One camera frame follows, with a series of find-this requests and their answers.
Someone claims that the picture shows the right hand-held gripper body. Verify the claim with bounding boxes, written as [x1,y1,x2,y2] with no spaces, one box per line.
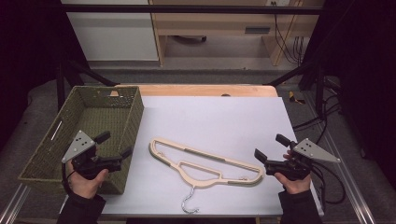
[264,138,341,182]

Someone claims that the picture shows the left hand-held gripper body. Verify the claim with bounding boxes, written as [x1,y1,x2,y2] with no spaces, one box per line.
[61,130,123,181]

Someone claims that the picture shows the green woven basket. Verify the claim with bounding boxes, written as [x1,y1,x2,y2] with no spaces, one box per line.
[18,85,145,195]

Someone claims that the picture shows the cream plastic clothes hanger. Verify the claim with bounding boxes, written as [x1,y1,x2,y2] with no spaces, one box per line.
[148,137,266,189]

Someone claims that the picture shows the beige wooden clothes hanger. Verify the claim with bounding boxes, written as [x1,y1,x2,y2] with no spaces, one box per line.
[148,136,266,215]

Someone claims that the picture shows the person's right hand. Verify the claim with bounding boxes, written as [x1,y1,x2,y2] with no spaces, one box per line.
[274,172,313,196]

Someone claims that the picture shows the person's left hand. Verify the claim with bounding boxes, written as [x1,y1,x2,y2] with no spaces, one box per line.
[66,162,110,200]

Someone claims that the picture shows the yellow and black small object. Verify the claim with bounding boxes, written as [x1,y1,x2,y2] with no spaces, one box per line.
[288,91,306,105]

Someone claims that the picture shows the black curtain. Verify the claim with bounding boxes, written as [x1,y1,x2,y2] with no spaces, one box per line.
[0,0,79,151]
[311,0,396,189]

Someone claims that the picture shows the white cabinet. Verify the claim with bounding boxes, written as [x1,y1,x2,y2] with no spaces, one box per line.
[65,0,160,63]

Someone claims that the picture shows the light wooden desk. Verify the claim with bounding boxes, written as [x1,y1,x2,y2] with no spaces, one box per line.
[148,0,325,67]

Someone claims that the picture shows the left hand-held gripper black cable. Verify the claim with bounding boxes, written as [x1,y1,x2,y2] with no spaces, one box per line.
[61,161,73,194]

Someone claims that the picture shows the hand-held gripper black cable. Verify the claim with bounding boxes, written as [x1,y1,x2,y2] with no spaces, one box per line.
[311,161,347,205]
[61,161,73,194]

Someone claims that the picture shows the right hand-held gripper black cable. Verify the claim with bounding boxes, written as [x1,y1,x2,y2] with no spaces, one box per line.
[311,161,347,205]

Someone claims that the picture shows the black floor cables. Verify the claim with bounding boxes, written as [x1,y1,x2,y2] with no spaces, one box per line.
[292,77,344,145]

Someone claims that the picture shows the aluminium rail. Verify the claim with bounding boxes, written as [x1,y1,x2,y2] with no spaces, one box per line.
[303,92,378,224]
[0,182,32,224]

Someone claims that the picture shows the black metal frame strut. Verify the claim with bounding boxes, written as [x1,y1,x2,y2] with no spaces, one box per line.
[56,58,119,110]
[266,61,325,117]

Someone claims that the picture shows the hanging black cable bundle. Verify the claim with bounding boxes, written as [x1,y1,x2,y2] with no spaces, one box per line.
[273,13,308,66]

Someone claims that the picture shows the white wall socket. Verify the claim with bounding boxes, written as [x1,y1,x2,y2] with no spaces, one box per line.
[265,0,291,7]

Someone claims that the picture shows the black metal frame bar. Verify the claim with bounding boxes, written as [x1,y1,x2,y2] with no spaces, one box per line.
[60,3,325,16]

